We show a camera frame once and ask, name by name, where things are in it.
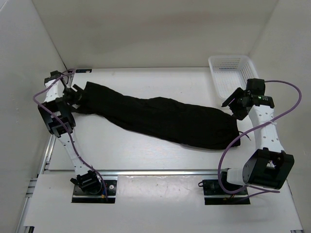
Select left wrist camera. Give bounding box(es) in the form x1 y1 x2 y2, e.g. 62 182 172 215
44 70 66 87

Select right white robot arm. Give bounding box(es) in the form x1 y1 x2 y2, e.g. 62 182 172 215
218 79 294 194

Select white plastic basket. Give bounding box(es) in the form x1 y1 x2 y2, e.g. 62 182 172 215
208 55 258 101

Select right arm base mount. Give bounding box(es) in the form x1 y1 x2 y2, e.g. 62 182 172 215
198 179 250 205

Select aluminium rail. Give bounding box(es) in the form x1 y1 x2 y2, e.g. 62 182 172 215
99 169 218 176

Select black trousers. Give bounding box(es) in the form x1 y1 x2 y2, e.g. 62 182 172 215
76 82 240 150

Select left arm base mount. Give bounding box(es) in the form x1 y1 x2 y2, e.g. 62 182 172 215
70 170 118 204

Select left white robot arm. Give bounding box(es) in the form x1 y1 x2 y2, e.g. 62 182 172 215
33 75 102 194

